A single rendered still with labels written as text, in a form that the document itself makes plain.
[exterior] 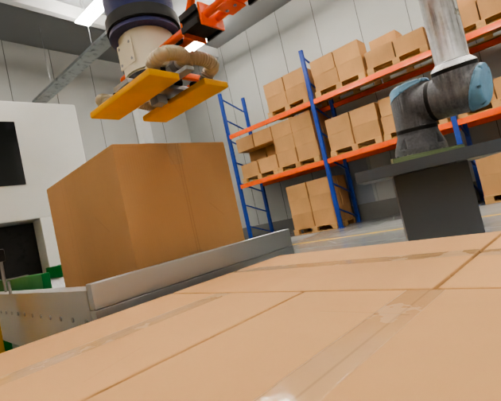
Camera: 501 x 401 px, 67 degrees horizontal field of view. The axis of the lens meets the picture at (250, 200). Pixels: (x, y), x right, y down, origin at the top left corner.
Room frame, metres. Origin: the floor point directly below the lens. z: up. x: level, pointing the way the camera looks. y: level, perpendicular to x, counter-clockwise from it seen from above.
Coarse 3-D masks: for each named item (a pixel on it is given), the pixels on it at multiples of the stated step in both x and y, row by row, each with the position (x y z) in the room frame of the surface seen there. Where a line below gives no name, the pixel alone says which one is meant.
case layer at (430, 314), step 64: (320, 256) 0.94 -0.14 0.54; (384, 256) 0.75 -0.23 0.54; (448, 256) 0.62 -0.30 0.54; (128, 320) 0.68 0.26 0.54; (192, 320) 0.58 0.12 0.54; (256, 320) 0.50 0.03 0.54; (320, 320) 0.44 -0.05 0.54; (384, 320) 0.39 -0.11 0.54; (448, 320) 0.36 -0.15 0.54; (0, 384) 0.46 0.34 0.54; (64, 384) 0.41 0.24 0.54; (128, 384) 0.37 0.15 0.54; (192, 384) 0.34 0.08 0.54; (256, 384) 0.31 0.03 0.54; (320, 384) 0.29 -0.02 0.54; (384, 384) 0.27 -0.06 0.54; (448, 384) 0.25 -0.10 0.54
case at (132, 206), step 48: (144, 144) 1.07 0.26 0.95; (192, 144) 1.19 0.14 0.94; (48, 192) 1.41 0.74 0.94; (96, 192) 1.11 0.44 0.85; (144, 192) 1.04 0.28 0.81; (192, 192) 1.16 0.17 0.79; (96, 240) 1.16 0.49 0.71; (144, 240) 1.02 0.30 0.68; (192, 240) 1.13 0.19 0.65; (240, 240) 1.26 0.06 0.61
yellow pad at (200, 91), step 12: (192, 84) 1.17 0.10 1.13; (204, 84) 1.09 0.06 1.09; (216, 84) 1.12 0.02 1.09; (180, 96) 1.16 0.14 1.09; (192, 96) 1.17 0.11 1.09; (204, 96) 1.19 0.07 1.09; (156, 108) 1.25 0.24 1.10; (168, 108) 1.23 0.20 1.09; (180, 108) 1.26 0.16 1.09; (144, 120) 1.30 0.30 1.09; (156, 120) 1.33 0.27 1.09; (168, 120) 1.36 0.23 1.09
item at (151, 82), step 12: (144, 72) 0.95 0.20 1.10; (156, 72) 0.96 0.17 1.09; (168, 72) 0.99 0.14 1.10; (132, 84) 1.00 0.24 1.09; (144, 84) 1.00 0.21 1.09; (156, 84) 1.01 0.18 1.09; (168, 84) 1.03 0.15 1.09; (120, 96) 1.04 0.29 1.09; (132, 96) 1.06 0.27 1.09; (144, 96) 1.08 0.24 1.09; (96, 108) 1.13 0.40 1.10; (108, 108) 1.11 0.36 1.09; (120, 108) 1.13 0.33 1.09; (132, 108) 1.16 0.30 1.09
